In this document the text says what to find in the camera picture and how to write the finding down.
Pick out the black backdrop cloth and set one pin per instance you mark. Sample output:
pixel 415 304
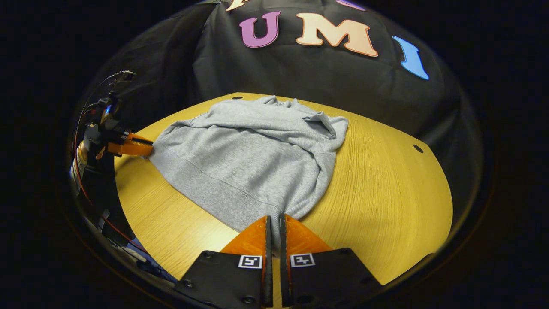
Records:
pixel 343 81

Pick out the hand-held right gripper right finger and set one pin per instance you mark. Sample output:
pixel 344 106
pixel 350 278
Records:
pixel 285 257

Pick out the grey sweatshirt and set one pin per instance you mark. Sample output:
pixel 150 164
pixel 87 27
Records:
pixel 248 159

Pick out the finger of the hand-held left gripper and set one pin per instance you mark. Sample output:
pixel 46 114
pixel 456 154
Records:
pixel 133 150
pixel 139 137

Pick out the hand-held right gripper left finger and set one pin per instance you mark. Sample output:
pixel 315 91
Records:
pixel 267 257

